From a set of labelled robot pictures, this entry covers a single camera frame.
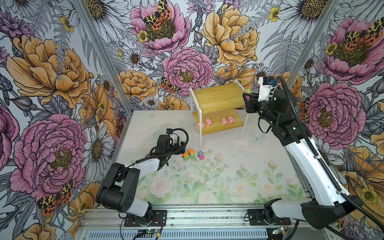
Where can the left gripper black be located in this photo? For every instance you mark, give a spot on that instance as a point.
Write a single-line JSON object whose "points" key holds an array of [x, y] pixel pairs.
{"points": [[177, 151]]}

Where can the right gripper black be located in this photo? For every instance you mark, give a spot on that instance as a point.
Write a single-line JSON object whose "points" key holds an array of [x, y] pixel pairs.
{"points": [[249, 106]]}

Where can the orange green toy truck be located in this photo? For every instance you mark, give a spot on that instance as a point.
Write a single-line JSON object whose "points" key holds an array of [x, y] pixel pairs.
{"points": [[186, 157], [191, 153]]}

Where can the green pink toy bus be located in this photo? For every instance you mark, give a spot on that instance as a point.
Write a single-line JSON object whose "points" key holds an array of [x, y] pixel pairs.
{"points": [[248, 91]]}

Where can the blue pink toy bus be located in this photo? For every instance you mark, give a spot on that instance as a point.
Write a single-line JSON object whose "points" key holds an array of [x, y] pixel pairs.
{"points": [[201, 155]]}

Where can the pink toy pig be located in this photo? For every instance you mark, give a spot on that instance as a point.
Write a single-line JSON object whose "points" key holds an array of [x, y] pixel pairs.
{"points": [[231, 119], [209, 121], [202, 125], [224, 121]]}

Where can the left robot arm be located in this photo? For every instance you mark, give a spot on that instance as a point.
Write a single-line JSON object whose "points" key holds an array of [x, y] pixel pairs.
{"points": [[119, 187]]}

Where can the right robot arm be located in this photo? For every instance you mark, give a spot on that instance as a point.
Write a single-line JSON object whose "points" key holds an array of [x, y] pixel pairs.
{"points": [[328, 200]]}

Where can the two-tier bamboo shelf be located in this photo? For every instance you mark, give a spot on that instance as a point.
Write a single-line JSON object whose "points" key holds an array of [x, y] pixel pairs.
{"points": [[216, 103]]}

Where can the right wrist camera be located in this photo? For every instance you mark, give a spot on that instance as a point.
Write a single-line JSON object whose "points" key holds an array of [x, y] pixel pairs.
{"points": [[266, 88]]}

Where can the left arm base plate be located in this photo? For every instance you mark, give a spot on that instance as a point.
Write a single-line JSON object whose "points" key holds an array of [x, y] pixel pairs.
{"points": [[158, 218]]}

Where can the aluminium front rail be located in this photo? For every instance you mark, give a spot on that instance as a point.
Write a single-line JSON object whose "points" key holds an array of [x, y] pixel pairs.
{"points": [[178, 217]]}

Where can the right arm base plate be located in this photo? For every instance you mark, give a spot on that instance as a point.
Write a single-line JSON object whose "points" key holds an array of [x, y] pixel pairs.
{"points": [[263, 217]]}

